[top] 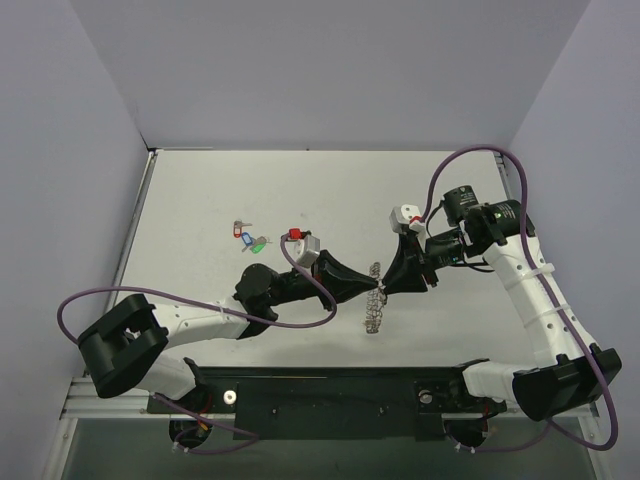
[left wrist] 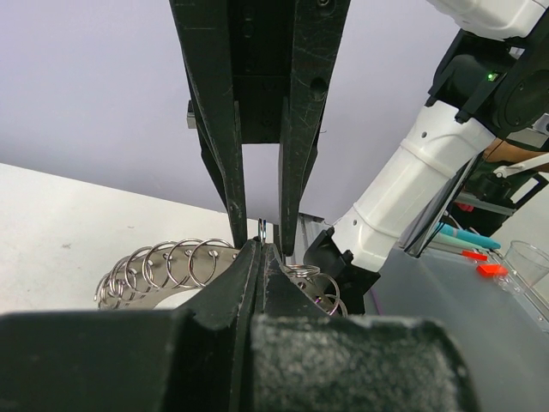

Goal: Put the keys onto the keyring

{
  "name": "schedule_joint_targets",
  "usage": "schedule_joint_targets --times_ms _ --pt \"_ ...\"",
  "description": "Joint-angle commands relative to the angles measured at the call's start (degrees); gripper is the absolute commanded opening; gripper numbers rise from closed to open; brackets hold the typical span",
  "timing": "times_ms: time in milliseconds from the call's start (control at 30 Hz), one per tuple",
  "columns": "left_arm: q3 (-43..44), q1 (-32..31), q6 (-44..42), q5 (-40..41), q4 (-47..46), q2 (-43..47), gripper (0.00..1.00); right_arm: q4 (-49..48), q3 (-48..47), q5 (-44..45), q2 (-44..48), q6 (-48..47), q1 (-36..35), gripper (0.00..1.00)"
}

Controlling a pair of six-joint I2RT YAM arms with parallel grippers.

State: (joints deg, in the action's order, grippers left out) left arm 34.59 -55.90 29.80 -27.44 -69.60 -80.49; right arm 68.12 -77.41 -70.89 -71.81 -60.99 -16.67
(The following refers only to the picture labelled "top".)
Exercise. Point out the red tag key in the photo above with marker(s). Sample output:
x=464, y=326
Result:
x=238, y=227

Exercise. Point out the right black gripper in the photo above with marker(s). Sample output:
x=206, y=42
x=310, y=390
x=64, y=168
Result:
x=420, y=265

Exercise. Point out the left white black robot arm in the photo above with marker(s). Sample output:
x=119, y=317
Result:
x=126, y=347

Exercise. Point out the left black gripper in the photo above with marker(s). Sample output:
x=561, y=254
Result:
x=323, y=279

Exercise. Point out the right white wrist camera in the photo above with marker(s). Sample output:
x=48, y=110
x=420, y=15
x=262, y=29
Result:
x=406, y=219

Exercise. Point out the green key tag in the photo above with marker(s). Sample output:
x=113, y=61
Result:
x=259, y=244

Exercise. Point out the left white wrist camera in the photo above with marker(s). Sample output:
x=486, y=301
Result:
x=306, y=249

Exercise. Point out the blue key tag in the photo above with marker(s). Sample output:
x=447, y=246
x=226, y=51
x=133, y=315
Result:
x=248, y=241

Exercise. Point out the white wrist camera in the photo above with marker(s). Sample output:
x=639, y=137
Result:
x=406, y=219
x=306, y=249

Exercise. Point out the white disc wire keyring holder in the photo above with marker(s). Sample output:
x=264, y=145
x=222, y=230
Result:
x=375, y=302

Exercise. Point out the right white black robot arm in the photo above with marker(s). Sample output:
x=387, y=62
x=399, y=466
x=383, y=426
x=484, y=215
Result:
x=569, y=369

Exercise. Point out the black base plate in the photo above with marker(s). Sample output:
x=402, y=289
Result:
x=340, y=403

